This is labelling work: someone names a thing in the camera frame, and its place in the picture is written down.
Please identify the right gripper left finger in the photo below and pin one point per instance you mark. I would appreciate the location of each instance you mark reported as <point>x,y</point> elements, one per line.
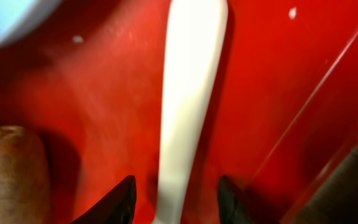
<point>116,207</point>

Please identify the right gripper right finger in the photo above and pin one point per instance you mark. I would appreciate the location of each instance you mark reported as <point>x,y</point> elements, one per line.
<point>231,203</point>

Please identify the white plastic spoon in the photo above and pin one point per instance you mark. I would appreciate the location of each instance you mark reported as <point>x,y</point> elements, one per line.
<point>194,42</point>

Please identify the light blue plate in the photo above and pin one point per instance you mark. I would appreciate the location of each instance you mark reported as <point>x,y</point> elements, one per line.
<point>20,17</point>

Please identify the red serving tray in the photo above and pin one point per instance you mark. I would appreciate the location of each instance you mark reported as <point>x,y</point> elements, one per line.
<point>282,115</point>

